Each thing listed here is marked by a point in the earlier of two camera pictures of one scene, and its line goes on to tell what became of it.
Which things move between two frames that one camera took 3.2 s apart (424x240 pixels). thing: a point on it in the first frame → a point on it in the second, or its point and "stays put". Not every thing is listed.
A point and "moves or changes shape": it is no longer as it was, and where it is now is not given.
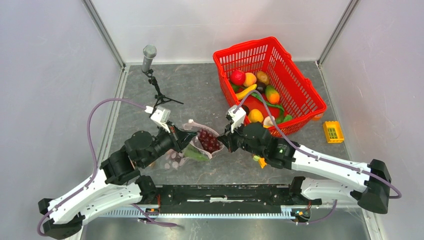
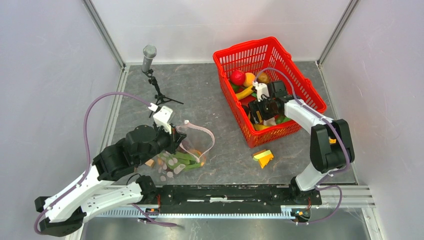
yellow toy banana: (241, 95) stays put
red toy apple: (237, 77) stays put
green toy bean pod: (191, 151) → (178, 161)
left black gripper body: (166, 141) stays put
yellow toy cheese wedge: (261, 161) stays put
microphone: (149, 53) stays put
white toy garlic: (268, 122) stays put
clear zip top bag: (200, 149) moves or changes shape
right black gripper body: (237, 139) → (265, 106)
